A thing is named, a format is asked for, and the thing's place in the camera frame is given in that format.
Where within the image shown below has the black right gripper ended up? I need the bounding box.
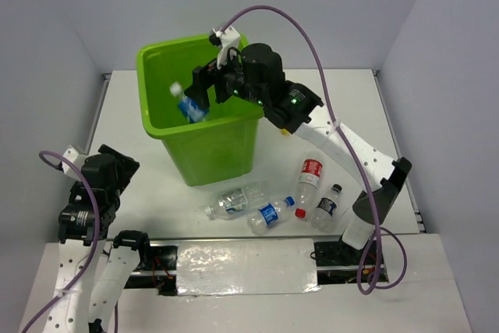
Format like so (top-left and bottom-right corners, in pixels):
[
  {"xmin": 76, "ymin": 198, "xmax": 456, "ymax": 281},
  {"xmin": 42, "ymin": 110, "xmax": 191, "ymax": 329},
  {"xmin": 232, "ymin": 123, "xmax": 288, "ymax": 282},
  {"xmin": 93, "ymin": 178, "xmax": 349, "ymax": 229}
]
[{"xmin": 183, "ymin": 44, "xmax": 266, "ymax": 111}]

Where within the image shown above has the blue label bottle white cap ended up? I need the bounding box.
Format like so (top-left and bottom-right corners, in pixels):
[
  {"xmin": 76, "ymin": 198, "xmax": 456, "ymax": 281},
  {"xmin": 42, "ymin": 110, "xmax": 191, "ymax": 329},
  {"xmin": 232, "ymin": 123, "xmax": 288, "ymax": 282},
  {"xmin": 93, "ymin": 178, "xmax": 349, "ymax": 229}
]
[{"xmin": 170, "ymin": 82, "xmax": 207, "ymax": 123}]

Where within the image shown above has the red label bottle red cap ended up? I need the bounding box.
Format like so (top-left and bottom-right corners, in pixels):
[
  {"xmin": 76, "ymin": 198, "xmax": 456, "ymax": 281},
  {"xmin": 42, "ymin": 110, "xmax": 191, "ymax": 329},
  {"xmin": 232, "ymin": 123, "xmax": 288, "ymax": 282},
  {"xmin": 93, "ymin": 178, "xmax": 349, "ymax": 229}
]
[{"xmin": 292, "ymin": 151, "xmax": 324, "ymax": 220}]

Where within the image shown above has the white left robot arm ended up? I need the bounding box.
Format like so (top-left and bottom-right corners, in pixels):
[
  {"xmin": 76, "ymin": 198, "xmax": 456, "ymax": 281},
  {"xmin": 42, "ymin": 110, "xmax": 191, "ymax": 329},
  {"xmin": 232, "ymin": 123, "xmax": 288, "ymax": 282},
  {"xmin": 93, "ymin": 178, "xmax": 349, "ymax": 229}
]
[{"xmin": 42, "ymin": 144, "xmax": 153, "ymax": 332}]

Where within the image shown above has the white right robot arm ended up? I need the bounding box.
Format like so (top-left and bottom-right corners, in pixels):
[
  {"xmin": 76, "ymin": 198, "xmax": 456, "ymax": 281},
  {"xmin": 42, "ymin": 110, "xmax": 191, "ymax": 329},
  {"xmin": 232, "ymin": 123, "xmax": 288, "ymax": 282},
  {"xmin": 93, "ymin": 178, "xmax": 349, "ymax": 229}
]
[{"xmin": 184, "ymin": 43, "xmax": 412, "ymax": 264}]

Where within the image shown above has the green plastic bin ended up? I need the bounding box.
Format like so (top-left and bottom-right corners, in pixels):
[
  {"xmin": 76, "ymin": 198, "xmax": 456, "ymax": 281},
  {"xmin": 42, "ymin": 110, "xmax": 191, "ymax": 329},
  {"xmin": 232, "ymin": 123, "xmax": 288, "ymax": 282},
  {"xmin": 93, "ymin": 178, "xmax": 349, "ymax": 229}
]
[{"xmin": 136, "ymin": 34, "xmax": 263, "ymax": 186}]

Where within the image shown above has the green label clear bottle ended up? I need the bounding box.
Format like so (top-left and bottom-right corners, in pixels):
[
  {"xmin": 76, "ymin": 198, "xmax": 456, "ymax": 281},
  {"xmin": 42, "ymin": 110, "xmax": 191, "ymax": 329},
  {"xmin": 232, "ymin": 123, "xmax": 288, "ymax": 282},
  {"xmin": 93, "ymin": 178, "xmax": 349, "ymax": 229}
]
[{"xmin": 203, "ymin": 182, "xmax": 268, "ymax": 221}]

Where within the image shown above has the silver foil sheet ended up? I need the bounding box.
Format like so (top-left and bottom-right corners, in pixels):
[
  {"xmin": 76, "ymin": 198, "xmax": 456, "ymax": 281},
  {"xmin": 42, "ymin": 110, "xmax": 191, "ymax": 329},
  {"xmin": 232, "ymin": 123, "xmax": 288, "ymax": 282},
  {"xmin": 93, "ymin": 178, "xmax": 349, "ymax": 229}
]
[{"xmin": 176, "ymin": 239, "xmax": 320, "ymax": 296}]

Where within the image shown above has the black label bottle black cap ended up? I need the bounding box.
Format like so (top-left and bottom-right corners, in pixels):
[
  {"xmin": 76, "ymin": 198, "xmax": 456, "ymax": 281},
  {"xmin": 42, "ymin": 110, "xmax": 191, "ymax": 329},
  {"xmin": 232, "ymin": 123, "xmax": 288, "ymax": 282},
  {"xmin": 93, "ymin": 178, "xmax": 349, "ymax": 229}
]
[{"xmin": 310, "ymin": 184, "xmax": 342, "ymax": 232}]

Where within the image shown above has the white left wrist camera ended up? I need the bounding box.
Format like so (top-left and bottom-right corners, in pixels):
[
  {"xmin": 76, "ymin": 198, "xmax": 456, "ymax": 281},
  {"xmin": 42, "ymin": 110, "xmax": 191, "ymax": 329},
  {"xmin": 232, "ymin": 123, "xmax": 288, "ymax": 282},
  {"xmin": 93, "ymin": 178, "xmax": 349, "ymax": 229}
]
[{"xmin": 61, "ymin": 145, "xmax": 87, "ymax": 179}]

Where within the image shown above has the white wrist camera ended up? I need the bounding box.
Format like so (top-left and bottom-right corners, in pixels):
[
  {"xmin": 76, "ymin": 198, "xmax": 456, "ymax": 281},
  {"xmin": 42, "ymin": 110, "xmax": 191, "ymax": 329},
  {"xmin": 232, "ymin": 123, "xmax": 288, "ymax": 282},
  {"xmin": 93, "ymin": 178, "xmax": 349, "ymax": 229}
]
[
  {"xmin": 61, "ymin": 145, "xmax": 87, "ymax": 179},
  {"xmin": 209, "ymin": 26, "xmax": 241, "ymax": 69}
]

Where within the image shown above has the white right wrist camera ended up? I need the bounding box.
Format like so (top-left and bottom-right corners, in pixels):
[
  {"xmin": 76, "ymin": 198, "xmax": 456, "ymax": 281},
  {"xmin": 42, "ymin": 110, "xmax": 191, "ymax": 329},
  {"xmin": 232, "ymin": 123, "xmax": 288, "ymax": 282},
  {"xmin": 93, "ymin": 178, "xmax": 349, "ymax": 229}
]
[{"xmin": 209, "ymin": 26, "xmax": 241, "ymax": 69}]

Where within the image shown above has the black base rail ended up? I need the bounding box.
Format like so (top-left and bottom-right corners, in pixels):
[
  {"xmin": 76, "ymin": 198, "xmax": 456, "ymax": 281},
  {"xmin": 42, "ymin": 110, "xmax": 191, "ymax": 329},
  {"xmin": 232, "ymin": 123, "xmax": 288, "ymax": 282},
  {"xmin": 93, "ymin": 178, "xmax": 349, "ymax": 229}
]
[{"xmin": 99, "ymin": 233, "xmax": 389, "ymax": 295}]

